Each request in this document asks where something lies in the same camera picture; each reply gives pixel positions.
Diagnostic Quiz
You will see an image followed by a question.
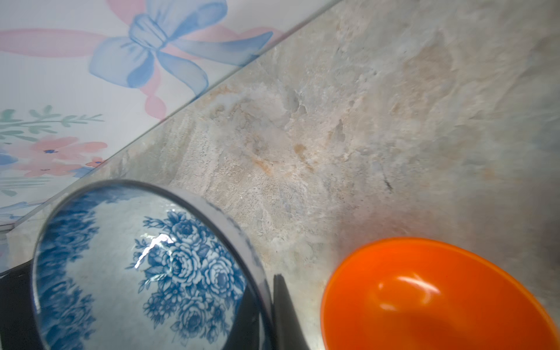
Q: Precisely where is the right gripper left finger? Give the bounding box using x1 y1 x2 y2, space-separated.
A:
1 261 42 350

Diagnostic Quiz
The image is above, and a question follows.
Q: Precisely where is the orange plastic bowl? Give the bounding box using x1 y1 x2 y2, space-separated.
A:
320 238 559 349

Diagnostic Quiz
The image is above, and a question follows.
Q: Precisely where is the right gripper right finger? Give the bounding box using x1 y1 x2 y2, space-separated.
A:
273 274 310 350

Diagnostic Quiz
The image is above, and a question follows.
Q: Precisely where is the blue floral bowl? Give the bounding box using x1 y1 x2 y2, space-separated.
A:
32 180 276 349

